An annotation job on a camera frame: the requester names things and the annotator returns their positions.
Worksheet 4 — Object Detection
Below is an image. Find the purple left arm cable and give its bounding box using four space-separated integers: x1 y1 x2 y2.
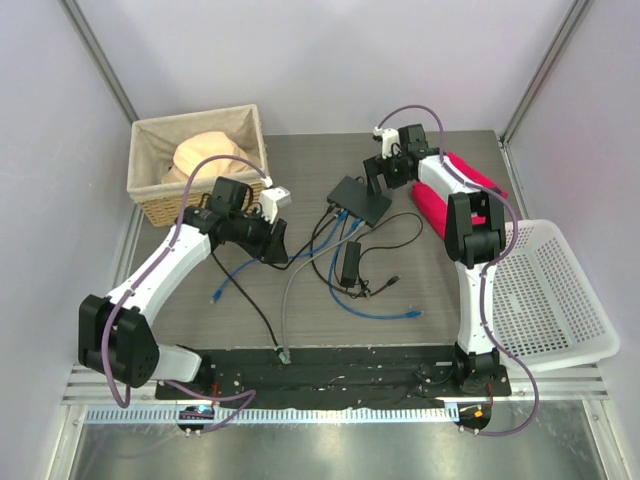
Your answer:
102 154 274 409

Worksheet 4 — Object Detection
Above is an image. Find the wicker basket with liner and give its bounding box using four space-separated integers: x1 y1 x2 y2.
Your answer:
127 104 269 227

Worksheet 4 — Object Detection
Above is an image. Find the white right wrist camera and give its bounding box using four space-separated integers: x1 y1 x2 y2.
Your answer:
372 127 401 159

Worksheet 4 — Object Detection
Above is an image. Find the peach cloth hat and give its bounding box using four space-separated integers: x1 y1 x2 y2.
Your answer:
161 131 250 184

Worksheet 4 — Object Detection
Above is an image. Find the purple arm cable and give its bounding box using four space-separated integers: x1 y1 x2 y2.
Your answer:
377 104 541 437
102 154 274 409

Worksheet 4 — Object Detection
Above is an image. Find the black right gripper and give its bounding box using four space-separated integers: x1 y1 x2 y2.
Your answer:
362 149 412 197

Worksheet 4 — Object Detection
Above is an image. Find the black power adapter brick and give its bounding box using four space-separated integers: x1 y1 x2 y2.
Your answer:
340 241 361 289

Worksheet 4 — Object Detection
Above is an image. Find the black ethernet cable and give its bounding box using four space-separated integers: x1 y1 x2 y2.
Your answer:
209 249 281 349

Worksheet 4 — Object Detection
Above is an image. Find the white slotted cable duct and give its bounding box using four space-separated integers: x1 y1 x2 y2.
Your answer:
84 403 459 425

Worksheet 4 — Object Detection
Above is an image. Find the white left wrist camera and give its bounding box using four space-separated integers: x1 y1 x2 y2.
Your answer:
259 187 291 224

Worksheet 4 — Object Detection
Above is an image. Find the red folded cloth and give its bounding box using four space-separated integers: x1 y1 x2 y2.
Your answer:
411 151 510 238

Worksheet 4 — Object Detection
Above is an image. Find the white perforated plastic basket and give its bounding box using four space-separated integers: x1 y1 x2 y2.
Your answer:
493 220 620 373

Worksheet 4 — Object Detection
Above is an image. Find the short blue ethernet cable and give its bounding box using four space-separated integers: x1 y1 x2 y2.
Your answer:
209 209 346 306

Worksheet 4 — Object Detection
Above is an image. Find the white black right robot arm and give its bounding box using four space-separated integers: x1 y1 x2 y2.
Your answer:
364 124 506 395

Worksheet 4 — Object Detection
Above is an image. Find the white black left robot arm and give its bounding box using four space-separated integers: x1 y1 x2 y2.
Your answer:
78 177 291 399

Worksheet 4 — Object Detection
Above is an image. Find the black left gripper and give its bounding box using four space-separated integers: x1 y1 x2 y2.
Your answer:
230 206 289 265

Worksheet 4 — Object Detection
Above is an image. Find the long blue ethernet cable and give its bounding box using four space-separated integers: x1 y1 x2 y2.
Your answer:
319 212 424 321

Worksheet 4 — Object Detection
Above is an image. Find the grey ethernet cable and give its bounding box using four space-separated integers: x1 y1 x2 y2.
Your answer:
277 224 361 366

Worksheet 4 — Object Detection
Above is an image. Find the black network switch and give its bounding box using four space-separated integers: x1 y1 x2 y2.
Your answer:
327 176 392 227

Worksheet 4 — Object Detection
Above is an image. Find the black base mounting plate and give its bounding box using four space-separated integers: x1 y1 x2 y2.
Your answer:
188 346 511 409

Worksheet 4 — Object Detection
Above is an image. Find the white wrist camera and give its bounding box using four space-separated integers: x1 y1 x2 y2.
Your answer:
259 187 291 224
372 127 401 159

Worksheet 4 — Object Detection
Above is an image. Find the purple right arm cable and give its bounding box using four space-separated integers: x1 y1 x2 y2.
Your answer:
377 104 541 437

